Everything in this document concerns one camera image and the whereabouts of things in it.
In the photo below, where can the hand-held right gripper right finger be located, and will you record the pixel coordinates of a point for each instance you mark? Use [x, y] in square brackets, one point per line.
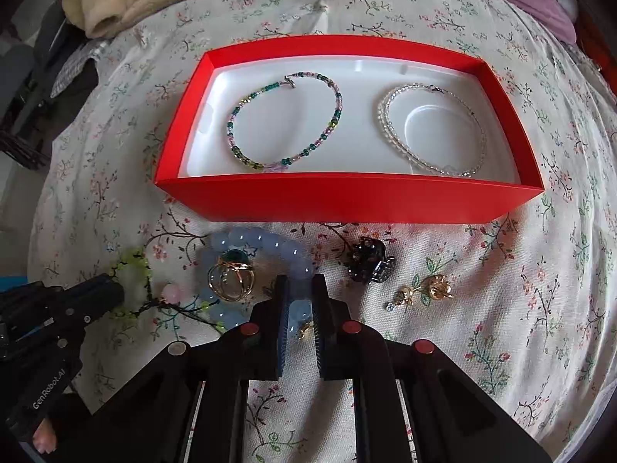
[319, 328]

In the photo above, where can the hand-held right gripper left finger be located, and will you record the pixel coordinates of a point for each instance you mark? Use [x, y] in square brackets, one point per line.
[283, 328]

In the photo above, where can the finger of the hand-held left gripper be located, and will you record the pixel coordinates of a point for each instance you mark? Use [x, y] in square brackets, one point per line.
[101, 294]

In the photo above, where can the black hair claw clip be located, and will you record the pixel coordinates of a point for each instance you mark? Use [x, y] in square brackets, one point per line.
[361, 255]

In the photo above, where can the red jewelry box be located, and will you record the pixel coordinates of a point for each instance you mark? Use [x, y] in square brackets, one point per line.
[337, 202]

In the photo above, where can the person's left hand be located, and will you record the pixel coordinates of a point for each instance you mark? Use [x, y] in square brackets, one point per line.
[46, 439]

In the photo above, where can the floral bed sheet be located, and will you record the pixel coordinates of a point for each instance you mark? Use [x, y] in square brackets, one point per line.
[482, 275]

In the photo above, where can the grey checkered cloth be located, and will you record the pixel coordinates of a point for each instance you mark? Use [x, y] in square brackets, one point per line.
[72, 67]

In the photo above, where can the grey chair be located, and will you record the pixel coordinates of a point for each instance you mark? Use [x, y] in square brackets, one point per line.
[19, 72]

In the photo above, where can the orange cloth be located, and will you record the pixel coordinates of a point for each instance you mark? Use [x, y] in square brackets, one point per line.
[593, 43]

